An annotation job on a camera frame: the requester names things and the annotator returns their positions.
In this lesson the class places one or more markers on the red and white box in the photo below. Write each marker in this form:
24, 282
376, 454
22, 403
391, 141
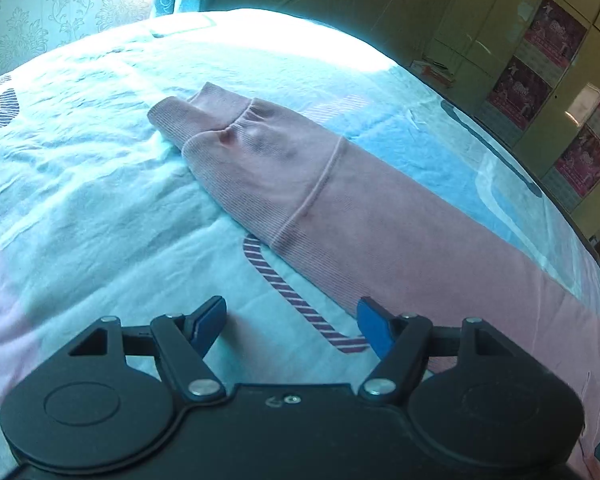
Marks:
432, 71

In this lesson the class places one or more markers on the pink knit sweater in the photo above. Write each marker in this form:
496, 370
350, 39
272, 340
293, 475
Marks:
370, 220

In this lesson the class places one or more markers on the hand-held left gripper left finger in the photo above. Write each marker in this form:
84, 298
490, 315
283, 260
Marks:
207, 321

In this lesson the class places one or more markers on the cream wardrobe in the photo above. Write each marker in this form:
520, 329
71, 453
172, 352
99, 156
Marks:
485, 15

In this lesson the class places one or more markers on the cream board with arc lines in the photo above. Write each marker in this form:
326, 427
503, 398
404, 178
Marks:
330, 0

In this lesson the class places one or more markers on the printed pastel bed sheet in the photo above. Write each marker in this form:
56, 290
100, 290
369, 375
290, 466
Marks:
105, 200

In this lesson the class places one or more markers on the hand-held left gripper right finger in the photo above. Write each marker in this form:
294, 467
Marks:
375, 329

